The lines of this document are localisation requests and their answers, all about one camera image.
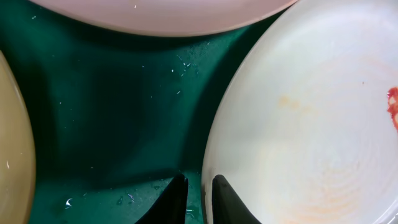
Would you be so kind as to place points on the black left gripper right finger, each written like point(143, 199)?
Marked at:
point(227, 207)

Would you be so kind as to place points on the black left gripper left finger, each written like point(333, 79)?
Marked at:
point(170, 207)

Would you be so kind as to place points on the white plate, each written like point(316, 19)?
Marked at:
point(303, 133)
point(167, 18)

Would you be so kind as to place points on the yellow plate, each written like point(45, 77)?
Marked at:
point(17, 152)

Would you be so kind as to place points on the teal plastic tray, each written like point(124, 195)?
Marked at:
point(115, 116)

